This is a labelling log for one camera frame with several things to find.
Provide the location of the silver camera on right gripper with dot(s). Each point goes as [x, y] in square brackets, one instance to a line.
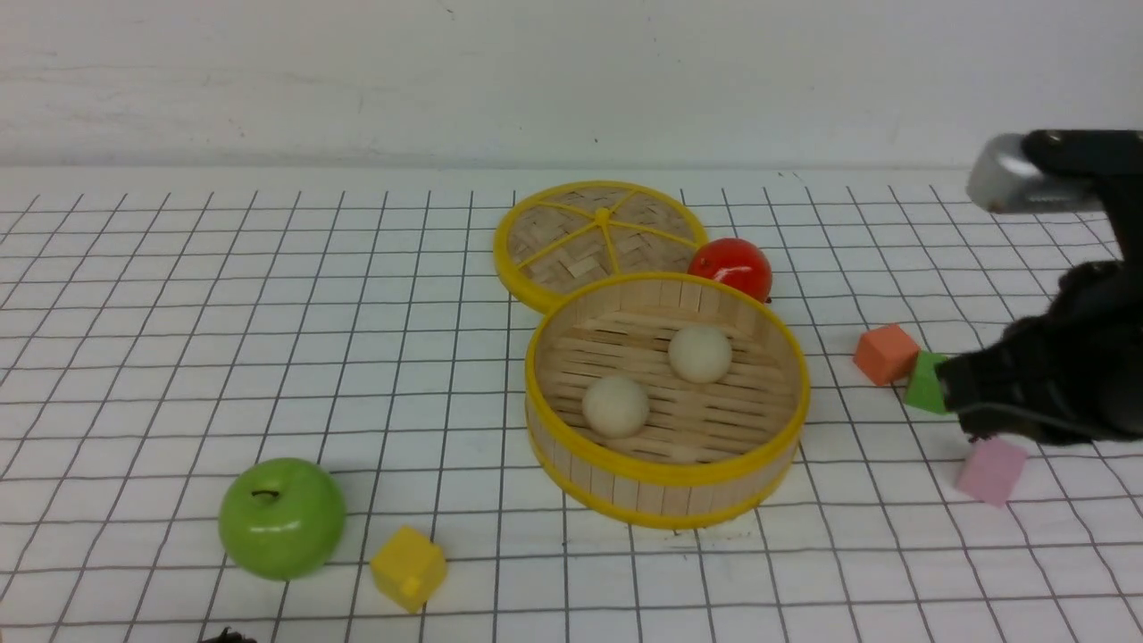
[1004, 181]

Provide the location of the yellow cube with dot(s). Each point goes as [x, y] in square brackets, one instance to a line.
[408, 568]

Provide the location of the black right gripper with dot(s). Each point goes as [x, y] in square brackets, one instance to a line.
[1077, 366]

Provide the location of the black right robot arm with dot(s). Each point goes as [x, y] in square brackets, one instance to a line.
[1111, 162]

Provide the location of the pink cube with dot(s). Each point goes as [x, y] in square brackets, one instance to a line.
[991, 471]

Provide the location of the green apple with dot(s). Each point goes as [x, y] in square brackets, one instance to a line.
[282, 519]

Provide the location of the bamboo steamer tray yellow rim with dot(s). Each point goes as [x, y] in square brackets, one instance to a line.
[707, 452]

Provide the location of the bamboo steamer lid yellow rim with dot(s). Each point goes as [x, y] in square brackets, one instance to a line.
[563, 238]

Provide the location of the red tomato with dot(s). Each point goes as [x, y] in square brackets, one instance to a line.
[738, 264]

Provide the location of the orange cube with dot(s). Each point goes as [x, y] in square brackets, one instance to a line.
[886, 354]

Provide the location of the white bun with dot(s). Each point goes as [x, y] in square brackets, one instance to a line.
[700, 354]
[615, 407]

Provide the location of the green cube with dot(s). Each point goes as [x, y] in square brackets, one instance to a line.
[924, 390]

